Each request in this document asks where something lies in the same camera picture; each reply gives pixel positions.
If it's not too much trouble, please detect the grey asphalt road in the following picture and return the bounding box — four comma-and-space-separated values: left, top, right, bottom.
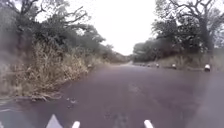
0, 62, 224, 128

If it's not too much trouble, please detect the dry grass bank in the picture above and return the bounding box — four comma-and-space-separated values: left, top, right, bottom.
0, 41, 111, 101

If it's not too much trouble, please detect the robot's own part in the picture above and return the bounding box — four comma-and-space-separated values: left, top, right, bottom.
71, 120, 81, 128
143, 119, 155, 128

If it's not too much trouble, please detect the row of trees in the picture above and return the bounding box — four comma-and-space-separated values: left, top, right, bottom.
0, 0, 129, 64
132, 0, 224, 64

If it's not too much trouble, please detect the dry grass verge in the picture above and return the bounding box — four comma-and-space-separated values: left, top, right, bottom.
133, 49, 224, 72

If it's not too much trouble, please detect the row of roadside marker stones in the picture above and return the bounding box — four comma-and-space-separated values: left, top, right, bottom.
138, 62, 212, 73

